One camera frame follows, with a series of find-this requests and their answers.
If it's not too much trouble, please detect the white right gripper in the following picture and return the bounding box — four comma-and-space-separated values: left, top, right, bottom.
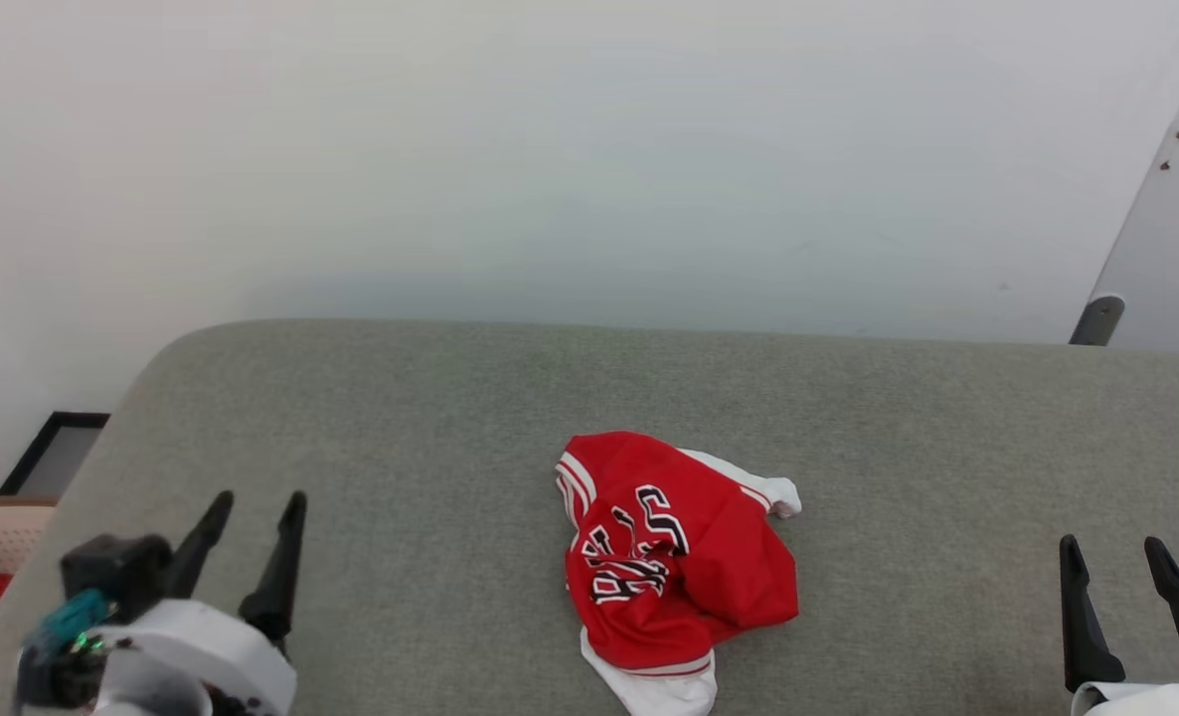
1059, 534, 1179, 716

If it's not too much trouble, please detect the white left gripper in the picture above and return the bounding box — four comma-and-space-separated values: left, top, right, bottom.
83, 490, 308, 716

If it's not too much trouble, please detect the red and white jersey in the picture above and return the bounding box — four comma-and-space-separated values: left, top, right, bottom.
555, 431, 803, 716

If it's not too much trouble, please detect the beige plastic laundry basket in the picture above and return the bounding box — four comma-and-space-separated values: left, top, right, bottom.
0, 495, 60, 677

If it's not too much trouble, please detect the black floor edge strip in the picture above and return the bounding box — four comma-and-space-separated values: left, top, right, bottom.
0, 411, 110, 496

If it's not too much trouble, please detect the teal left camera connector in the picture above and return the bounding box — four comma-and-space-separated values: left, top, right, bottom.
38, 589, 113, 647

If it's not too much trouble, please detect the grey metal post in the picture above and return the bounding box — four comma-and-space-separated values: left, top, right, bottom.
1069, 295, 1125, 347

